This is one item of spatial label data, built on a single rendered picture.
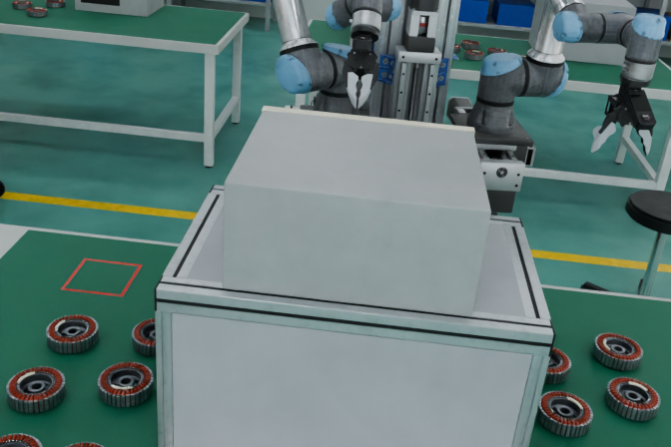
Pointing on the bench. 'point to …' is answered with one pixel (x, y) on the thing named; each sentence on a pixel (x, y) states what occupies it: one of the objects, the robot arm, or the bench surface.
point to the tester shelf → (522, 267)
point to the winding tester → (356, 212)
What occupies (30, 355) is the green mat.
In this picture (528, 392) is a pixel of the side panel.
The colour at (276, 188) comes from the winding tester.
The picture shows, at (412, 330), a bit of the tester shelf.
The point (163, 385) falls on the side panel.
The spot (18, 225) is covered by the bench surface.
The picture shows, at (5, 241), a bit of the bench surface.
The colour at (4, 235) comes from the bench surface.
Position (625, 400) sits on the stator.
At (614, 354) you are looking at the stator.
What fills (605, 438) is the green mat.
